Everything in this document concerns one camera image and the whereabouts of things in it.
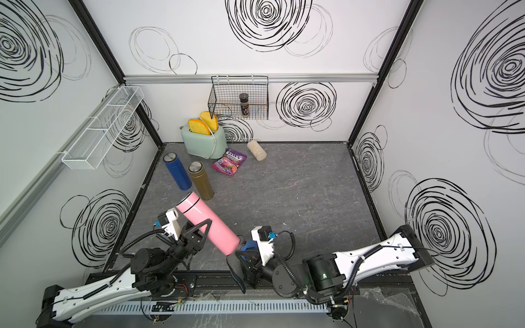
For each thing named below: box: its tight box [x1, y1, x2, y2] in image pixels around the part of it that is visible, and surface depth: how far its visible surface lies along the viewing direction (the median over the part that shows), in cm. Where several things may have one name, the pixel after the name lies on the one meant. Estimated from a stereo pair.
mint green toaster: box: [179, 125, 228, 160], surface depth 107 cm
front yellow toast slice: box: [187, 118, 212, 136], surface depth 103 cm
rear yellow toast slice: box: [200, 110, 219, 134], surface depth 107 cm
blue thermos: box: [162, 152, 193, 191], surface depth 94 cm
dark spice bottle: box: [239, 92, 250, 119], surface depth 88 cm
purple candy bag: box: [210, 148, 248, 177], surface depth 109 cm
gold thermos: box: [187, 160, 214, 201], surface depth 84 cm
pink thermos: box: [176, 191, 241, 257], surface depth 59 cm
